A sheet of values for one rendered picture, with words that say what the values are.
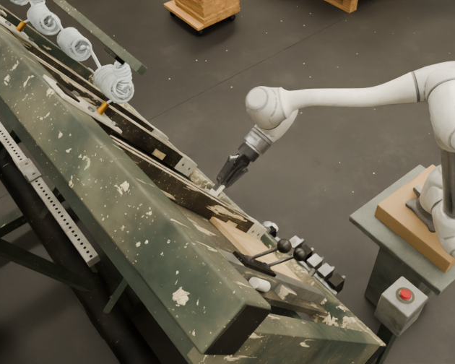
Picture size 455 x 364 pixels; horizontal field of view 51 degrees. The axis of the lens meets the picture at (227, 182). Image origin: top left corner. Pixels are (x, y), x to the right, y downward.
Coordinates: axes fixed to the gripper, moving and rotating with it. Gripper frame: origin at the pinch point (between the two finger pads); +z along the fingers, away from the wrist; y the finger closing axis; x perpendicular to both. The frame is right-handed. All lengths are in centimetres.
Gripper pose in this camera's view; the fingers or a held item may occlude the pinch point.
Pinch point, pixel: (215, 191)
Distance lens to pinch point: 171.7
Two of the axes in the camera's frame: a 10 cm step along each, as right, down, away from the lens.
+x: 6.2, 5.8, -5.4
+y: -4.5, -3.0, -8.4
